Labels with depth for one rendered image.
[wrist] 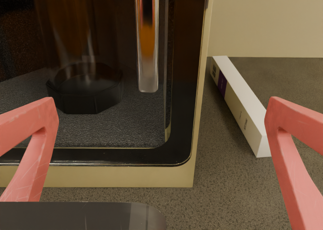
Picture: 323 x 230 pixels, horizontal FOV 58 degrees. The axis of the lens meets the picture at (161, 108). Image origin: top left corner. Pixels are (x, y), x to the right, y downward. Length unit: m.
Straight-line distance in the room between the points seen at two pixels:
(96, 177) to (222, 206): 0.16
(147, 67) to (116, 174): 0.19
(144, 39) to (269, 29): 0.59
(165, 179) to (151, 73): 0.19
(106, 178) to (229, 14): 0.49
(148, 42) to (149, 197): 0.22
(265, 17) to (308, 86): 0.20
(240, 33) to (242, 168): 0.41
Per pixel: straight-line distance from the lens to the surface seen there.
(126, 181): 0.38
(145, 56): 0.20
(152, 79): 0.21
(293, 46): 0.81
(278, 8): 0.76
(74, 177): 0.38
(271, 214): 0.38
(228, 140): 0.46
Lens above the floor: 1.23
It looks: 35 degrees down
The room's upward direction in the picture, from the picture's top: 1 degrees clockwise
